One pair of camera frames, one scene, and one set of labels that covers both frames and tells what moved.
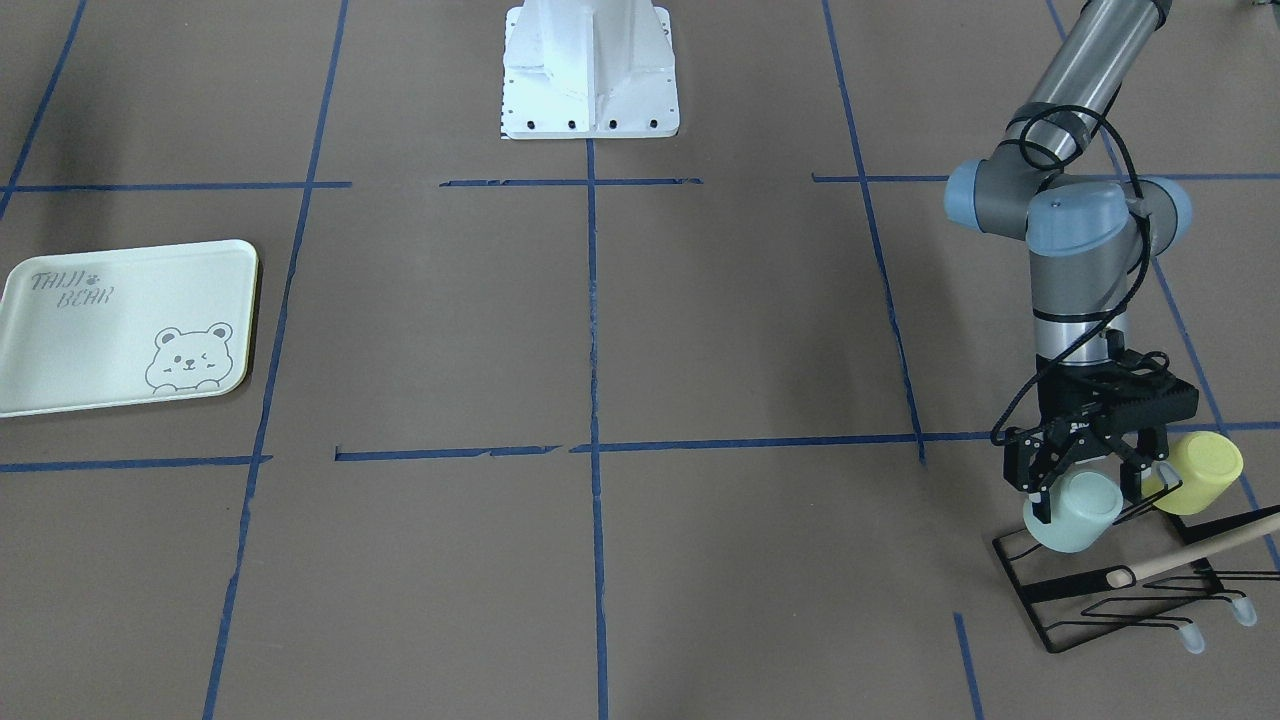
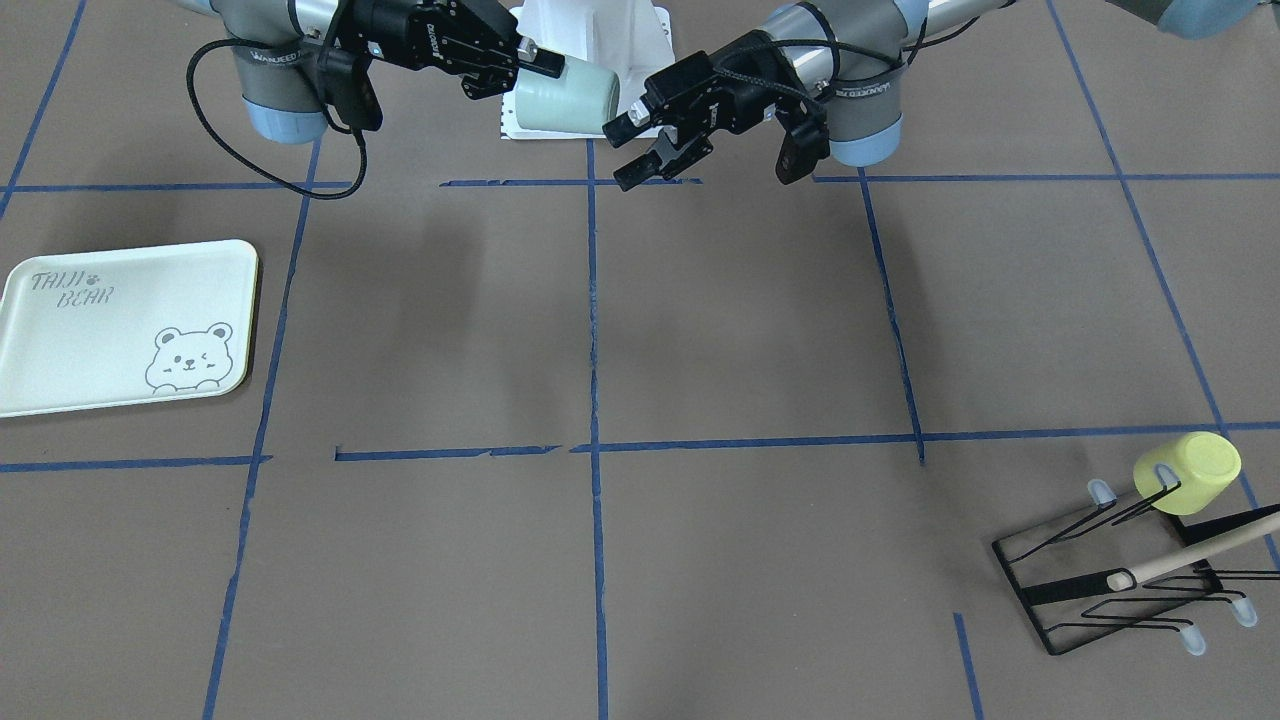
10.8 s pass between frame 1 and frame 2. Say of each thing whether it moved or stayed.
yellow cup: stayed
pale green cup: moved
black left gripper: moved
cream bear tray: stayed
